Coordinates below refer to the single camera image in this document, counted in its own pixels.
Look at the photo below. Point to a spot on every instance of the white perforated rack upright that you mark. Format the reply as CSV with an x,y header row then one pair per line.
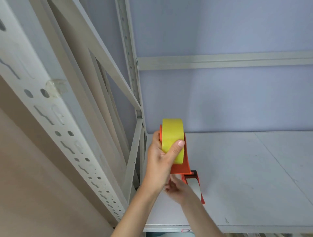
x,y
129,56
51,102

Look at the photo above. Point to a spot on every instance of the white rack cross beam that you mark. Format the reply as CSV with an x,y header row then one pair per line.
x,y
220,60

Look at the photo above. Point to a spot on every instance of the small red-edged sticker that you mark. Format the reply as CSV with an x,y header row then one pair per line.
x,y
187,230

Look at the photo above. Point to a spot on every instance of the person's left thumb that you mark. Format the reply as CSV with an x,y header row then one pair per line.
x,y
174,151

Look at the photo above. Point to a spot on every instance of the clear tape piece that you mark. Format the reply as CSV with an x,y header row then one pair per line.
x,y
55,88

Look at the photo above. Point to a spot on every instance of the yellow tape roll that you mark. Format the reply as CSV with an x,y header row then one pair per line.
x,y
171,134

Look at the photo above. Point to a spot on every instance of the person's right hand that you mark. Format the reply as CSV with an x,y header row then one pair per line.
x,y
182,194

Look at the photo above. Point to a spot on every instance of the person's right fingers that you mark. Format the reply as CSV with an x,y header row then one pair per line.
x,y
172,186

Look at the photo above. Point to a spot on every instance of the person's left hand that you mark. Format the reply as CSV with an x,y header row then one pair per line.
x,y
156,166

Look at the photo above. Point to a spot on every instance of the person's right forearm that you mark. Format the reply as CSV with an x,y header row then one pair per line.
x,y
200,219

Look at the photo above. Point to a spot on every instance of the orange tape dispenser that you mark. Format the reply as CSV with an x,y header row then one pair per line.
x,y
182,167

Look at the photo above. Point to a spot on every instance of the white rack diagonal brace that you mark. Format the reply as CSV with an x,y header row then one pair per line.
x,y
102,56

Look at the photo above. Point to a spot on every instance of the person's left forearm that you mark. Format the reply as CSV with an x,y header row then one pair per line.
x,y
137,212

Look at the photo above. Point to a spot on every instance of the white rack shelf board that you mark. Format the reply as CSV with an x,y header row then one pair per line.
x,y
244,175

